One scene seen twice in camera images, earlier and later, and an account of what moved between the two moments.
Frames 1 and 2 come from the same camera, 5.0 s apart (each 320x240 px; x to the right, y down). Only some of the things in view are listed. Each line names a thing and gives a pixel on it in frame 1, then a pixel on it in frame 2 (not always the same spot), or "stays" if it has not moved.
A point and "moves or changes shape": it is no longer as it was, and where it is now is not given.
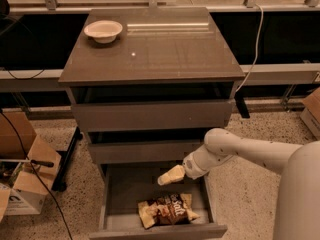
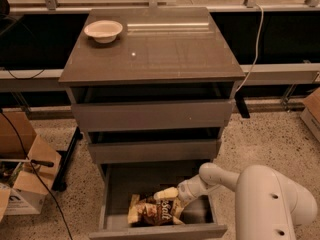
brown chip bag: x=170 y=209 moves or changes shape
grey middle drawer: x=145 y=146 stays
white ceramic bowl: x=104 y=31 stays
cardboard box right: x=311 y=114 stays
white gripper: x=192 y=167 -> x=185 y=190
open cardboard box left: x=28 y=164 stays
